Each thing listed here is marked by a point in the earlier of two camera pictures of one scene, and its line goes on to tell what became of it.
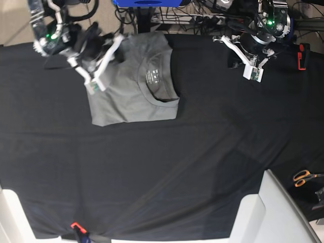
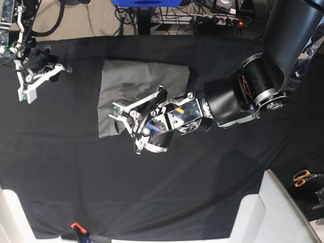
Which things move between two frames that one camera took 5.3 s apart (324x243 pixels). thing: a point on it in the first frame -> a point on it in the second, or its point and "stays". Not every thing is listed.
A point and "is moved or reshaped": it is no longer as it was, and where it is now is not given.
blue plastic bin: [148, 3] stays
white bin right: [271, 216] stays
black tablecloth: [183, 178] stays
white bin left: [15, 227] stays
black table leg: [144, 18] stays
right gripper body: [252, 49] -> [153, 121]
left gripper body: [90, 52] -> [35, 68]
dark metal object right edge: [320, 194] stays
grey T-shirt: [140, 85] is moved or reshaped
